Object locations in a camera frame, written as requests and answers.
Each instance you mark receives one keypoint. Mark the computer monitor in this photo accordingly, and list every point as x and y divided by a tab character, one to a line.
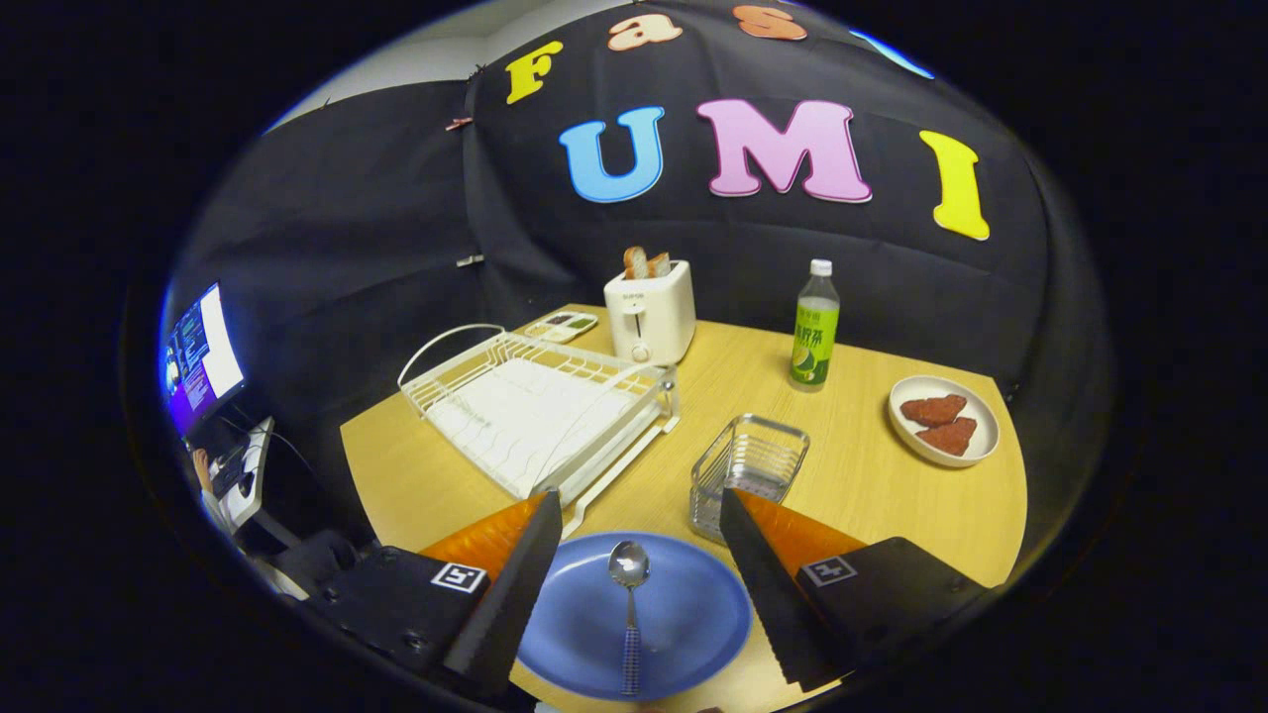
208	356

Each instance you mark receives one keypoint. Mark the white side desk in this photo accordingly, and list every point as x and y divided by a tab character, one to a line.
253	475

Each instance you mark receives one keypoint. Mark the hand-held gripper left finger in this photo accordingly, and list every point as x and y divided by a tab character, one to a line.
510	604

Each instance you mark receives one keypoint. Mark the toasted bread slice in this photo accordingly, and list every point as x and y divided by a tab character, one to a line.
635	263
660	265

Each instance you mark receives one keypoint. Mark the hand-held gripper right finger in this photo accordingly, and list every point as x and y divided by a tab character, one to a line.
768	604

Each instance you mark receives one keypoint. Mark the green label drink bottle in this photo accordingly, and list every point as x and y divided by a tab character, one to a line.
814	347

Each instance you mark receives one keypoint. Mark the white round plate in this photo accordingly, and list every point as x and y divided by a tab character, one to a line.
984	426

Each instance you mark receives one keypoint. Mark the blue plate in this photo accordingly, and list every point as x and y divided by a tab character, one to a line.
684	614

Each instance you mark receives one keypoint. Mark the small compartment tray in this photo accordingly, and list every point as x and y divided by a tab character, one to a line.
560	325

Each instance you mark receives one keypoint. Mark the white toaster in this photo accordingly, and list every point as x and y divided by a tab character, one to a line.
659	317

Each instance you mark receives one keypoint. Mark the metal spoon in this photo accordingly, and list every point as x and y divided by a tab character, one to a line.
629	569

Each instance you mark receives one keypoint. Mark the black backdrop cloth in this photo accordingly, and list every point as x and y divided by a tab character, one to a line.
396	198

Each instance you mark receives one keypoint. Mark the red meat slice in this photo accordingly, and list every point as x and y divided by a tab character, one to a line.
951	438
933	409

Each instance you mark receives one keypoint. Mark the orange clip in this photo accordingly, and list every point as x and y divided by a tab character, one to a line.
459	123

